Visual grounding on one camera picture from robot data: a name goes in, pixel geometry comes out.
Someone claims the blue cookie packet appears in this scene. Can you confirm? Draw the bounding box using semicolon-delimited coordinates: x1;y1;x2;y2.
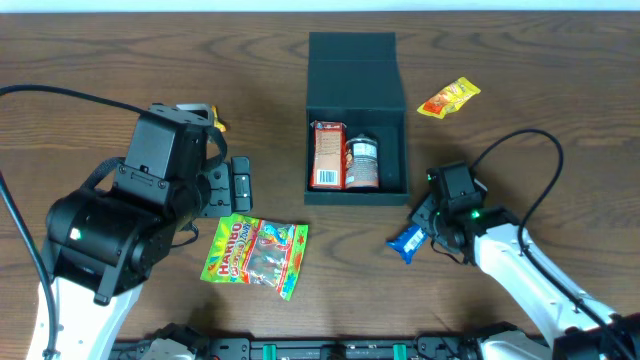
386;225;428;265

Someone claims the small yellow lemon snack packet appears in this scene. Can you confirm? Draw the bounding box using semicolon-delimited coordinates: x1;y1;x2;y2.
211;105;227;133

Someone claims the brown drink can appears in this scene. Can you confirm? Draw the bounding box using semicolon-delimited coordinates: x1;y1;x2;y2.
345;134;379;190

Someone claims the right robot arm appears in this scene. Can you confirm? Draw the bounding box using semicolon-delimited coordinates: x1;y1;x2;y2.
411;162;639;359

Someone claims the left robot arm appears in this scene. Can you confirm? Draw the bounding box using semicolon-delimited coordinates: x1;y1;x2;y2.
27;104;252;359

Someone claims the Haribo gummy worms bag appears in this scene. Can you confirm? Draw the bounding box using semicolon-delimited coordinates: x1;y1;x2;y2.
200;214;309;301

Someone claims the orange red carton box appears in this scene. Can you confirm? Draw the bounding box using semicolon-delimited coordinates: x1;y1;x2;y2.
310;120;346;190

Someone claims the black open box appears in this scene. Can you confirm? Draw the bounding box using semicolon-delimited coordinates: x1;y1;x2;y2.
304;32;409;206

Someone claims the yellow orange biscuit packet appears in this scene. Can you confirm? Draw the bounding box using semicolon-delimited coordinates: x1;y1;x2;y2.
417;77;481;119

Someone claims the black mounting rail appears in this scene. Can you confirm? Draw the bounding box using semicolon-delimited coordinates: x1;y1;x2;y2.
108;322;551;360

